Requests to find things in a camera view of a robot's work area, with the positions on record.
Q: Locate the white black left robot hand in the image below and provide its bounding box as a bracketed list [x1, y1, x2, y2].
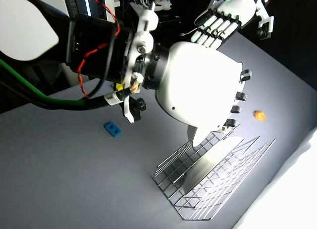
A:
[190, 0, 257, 51]

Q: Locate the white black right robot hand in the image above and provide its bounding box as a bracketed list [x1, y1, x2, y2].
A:
[154, 41, 253, 134]

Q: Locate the orange swirl cookie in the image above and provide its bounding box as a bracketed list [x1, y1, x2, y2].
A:
[253, 110, 266, 122]

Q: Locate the spare white robot hand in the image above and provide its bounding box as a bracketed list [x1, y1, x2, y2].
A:
[128, 0, 173, 18]

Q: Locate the blue block with two holes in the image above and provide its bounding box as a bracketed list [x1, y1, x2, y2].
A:
[103, 121, 122, 138]

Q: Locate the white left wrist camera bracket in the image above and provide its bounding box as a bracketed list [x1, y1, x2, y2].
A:
[252, 0, 275, 40]

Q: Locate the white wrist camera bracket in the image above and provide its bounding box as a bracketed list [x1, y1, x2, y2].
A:
[122, 0, 159, 125]
[252, 0, 275, 40]

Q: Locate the silver wire dish rack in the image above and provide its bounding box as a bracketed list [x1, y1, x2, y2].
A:
[152, 124, 277, 221]

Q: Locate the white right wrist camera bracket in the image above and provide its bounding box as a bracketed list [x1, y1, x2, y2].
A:
[122, 0, 159, 125]

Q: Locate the red twisted wire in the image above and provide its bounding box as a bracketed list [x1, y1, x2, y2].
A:
[77, 0, 122, 100]

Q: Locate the thick green cable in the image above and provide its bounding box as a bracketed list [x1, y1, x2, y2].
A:
[0, 59, 109, 108]

